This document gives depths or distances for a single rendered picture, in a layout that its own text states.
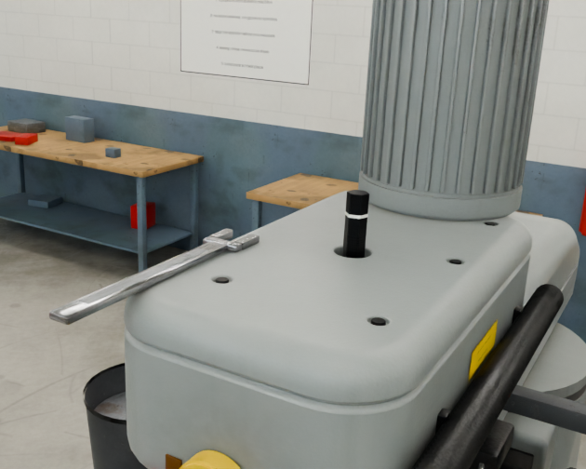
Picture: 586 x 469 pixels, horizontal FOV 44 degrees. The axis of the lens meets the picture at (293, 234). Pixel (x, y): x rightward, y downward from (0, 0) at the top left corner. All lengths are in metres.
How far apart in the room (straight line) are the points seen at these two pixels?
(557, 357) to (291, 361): 0.87
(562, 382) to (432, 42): 0.65
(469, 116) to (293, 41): 4.75
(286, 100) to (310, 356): 5.12
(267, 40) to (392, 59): 4.82
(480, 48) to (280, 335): 0.42
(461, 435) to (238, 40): 5.31
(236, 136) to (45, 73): 2.16
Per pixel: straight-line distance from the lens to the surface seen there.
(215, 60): 5.92
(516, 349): 0.75
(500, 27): 0.82
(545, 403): 1.03
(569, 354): 1.36
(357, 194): 0.68
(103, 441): 2.94
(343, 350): 0.51
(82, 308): 0.56
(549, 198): 5.00
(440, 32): 0.81
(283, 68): 5.59
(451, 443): 0.58
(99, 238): 6.04
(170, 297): 0.59
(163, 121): 6.30
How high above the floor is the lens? 2.12
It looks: 18 degrees down
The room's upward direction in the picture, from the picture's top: 3 degrees clockwise
